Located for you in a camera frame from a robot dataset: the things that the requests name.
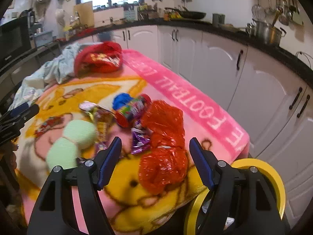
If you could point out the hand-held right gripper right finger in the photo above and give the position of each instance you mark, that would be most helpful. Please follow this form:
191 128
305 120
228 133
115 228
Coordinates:
201 164

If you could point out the purple snack wrapper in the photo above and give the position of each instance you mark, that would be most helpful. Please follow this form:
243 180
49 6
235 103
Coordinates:
140 139

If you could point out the black kitchen countertop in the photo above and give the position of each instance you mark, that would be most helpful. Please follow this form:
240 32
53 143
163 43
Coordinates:
269 47

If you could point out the pale utensil holder box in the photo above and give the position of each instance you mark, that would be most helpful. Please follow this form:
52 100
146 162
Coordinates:
129 13

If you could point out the grey plastic box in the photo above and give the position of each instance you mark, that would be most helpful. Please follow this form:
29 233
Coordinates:
43 38

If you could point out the yellow purple candy wrapper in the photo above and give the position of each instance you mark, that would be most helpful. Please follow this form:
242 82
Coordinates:
102 131

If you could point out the grey metal cup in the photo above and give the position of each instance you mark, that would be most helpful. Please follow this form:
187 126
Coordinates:
218 19

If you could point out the black microwave oven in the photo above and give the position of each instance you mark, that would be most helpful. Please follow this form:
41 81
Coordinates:
12 36

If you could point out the hanging kitchen utensils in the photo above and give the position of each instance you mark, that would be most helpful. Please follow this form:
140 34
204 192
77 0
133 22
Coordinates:
278 2

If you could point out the white kitchen cabinets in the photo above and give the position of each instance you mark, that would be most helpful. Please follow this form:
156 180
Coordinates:
259 98

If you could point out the pink yellow printed blanket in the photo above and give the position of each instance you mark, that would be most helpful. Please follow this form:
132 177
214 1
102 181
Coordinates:
207 102

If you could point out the light blue cloth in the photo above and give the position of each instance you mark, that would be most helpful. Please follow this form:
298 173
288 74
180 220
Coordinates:
61 66

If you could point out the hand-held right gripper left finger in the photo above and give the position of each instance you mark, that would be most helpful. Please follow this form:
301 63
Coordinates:
110 162

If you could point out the green bow-shaped sponge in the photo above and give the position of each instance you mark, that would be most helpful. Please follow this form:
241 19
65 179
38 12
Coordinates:
73 137

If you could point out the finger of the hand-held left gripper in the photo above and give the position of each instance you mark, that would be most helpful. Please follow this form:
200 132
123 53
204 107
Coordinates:
20 110

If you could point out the red plastic bag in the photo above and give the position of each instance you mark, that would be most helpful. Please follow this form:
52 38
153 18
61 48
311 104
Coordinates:
163 127

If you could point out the wooden cutting board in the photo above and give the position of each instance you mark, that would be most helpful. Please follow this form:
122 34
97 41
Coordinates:
84 14

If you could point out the large steel pot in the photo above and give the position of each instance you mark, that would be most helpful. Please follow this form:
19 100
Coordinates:
267 33

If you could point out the black wok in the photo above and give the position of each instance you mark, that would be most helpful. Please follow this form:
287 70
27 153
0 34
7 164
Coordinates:
193 14

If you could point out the colourful candy can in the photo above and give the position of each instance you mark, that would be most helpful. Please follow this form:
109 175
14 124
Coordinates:
133 110

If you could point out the yellow-rimmed black bin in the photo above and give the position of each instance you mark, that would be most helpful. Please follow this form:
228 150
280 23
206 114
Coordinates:
273 176

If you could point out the shiny dark snack wrapper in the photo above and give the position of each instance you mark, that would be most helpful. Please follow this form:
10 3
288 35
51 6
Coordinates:
97 111

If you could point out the blue crumpled item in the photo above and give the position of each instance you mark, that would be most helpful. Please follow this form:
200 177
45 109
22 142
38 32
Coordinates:
121 101

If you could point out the white hanging bag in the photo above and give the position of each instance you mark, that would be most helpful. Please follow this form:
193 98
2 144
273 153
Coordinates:
60 17

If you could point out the row of condiment bottles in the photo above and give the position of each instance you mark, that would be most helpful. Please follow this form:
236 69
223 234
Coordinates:
146 11

